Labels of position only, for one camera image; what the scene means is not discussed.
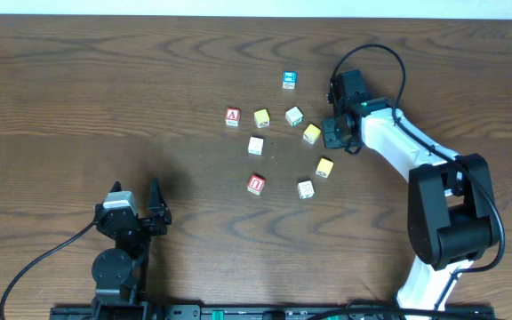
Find yellow block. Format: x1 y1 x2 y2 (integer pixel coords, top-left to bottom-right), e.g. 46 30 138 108
253 108 270 128
316 158 334 178
302 124 321 145

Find red U block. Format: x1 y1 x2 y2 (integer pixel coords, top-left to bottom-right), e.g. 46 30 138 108
247 175 266 196

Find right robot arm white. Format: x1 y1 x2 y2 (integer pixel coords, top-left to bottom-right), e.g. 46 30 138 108
323 98 505 310

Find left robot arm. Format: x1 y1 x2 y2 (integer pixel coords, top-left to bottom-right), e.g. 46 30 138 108
91 179 172 320

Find white green block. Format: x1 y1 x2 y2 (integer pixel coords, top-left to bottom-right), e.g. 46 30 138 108
285 106 304 127

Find blue letter block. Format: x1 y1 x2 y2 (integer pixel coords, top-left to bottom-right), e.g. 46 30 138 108
282 71 298 90

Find red A block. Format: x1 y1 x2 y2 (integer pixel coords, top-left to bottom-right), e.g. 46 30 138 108
225 108 240 127

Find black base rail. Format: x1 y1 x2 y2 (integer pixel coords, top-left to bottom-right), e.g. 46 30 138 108
49 304 496 320

